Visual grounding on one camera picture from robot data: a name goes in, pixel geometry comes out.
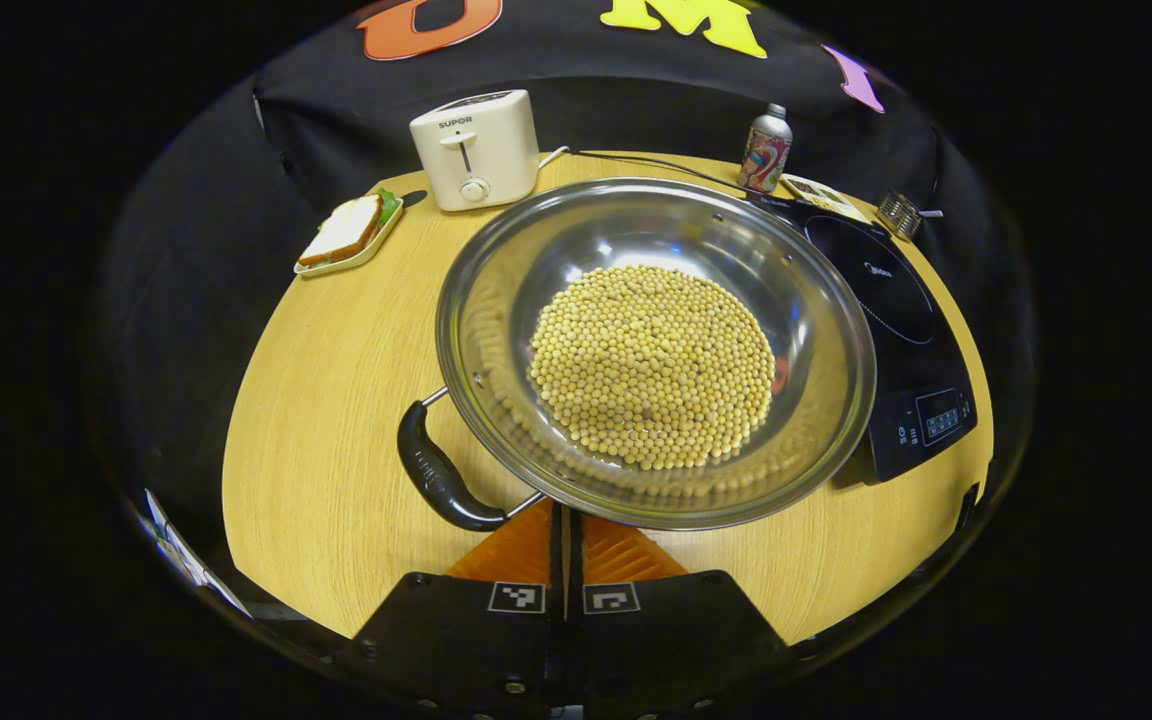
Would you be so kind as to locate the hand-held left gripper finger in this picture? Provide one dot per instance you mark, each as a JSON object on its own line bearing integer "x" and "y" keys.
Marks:
{"x": 558, "y": 570}
{"x": 576, "y": 570}

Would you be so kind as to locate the pile of yellow soybeans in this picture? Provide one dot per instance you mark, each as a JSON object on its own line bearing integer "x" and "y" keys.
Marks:
{"x": 651, "y": 370}

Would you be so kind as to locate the black induction cooktop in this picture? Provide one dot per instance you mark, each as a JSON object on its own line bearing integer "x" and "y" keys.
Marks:
{"x": 896, "y": 300}

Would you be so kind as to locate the pale green sandwich plate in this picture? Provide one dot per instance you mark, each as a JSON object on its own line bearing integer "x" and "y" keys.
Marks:
{"x": 361, "y": 258}

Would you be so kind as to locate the black table grommet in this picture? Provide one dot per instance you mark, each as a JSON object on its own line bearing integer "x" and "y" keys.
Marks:
{"x": 415, "y": 198}

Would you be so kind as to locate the white bread sandwich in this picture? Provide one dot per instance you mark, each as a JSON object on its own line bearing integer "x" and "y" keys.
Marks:
{"x": 341, "y": 232}

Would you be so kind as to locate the white toaster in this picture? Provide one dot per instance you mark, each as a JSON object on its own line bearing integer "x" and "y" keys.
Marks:
{"x": 496, "y": 150}

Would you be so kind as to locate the white divided dish of beans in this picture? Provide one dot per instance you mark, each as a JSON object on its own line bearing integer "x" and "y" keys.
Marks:
{"x": 816, "y": 192}

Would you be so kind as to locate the silver printed drink bottle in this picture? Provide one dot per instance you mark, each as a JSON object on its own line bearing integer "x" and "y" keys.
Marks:
{"x": 766, "y": 150}

